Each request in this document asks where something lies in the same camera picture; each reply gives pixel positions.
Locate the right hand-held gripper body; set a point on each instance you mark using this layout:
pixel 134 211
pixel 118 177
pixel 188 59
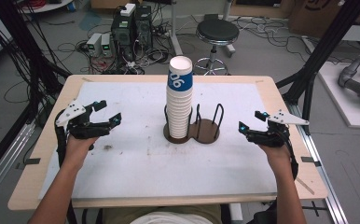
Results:
pixel 276 133

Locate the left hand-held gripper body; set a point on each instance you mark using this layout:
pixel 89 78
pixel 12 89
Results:
pixel 75 123

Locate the stack of paper cups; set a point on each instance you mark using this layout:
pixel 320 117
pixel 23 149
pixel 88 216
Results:
pixel 178 115

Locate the person's right hand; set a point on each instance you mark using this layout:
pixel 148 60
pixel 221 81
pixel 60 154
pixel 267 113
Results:
pixel 277 157

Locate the person's left hand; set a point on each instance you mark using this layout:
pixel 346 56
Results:
pixel 77 149

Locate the white table mat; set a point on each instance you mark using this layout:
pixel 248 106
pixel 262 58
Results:
pixel 137 165

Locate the wooden table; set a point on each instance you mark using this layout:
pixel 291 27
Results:
pixel 293 183

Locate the grey power supply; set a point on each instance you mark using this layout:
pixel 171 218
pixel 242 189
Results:
pixel 94 43
pixel 106 45

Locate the white platform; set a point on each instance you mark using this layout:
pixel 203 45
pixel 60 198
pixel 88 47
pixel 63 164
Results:
pixel 336 99

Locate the black computer tower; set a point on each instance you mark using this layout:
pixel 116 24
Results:
pixel 123 34
pixel 144 25

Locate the black round stool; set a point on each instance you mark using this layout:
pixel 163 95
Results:
pixel 217 31

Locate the white box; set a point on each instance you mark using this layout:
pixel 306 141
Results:
pixel 128 9

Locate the white stand leg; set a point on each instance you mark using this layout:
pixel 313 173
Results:
pixel 175 31

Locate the person's white shirt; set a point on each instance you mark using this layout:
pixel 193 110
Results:
pixel 172 218

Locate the cardboard box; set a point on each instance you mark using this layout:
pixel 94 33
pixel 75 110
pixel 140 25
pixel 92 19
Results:
pixel 321 15

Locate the aluminium rail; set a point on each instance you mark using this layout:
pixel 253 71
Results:
pixel 321 174
pixel 4 161

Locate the black frame post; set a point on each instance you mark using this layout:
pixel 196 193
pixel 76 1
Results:
pixel 22 46
pixel 324 46

